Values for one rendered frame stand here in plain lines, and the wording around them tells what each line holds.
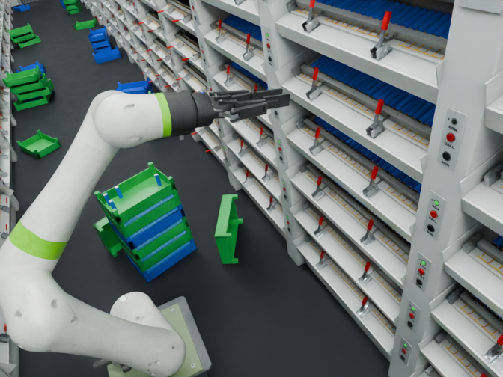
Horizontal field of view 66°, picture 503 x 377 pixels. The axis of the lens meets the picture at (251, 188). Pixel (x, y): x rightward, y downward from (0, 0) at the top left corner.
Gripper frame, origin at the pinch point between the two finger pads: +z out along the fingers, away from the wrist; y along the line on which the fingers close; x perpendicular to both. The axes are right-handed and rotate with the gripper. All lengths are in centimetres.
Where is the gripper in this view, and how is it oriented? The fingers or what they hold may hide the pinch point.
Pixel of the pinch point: (272, 99)
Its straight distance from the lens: 94.2
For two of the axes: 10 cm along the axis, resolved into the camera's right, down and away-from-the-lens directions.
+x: 0.4, -8.3, -5.6
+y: 4.5, 5.2, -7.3
